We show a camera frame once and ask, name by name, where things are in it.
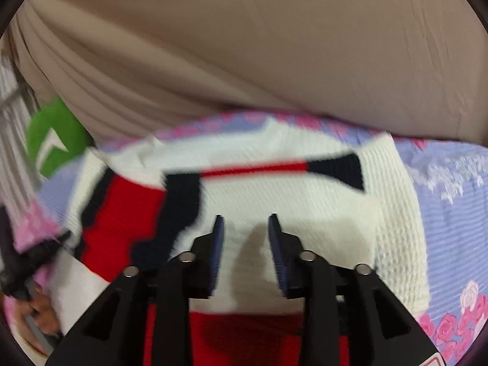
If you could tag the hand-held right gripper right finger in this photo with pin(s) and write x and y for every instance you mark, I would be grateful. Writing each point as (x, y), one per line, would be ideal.
(276, 249)

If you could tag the person's left hand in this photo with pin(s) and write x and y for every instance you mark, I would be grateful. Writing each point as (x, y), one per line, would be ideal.
(38, 308)

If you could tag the pink blue floral bed sheet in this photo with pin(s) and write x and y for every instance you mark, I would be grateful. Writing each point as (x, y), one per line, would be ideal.
(450, 228)

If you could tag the green plush cushion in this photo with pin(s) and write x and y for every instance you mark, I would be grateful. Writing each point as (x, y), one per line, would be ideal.
(61, 118)

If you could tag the white satin curtain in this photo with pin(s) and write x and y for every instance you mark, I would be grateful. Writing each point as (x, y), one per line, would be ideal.
(15, 152)

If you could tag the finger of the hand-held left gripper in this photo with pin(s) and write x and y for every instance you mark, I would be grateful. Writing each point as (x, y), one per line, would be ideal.
(45, 249)

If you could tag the beige draped cloth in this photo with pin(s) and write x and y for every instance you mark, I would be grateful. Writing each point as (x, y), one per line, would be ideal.
(247, 45)

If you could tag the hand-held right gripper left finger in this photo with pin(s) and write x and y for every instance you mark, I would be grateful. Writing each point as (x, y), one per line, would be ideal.
(218, 246)

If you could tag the white red navy knit sweater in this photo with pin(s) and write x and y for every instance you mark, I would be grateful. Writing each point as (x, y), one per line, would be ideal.
(305, 206)

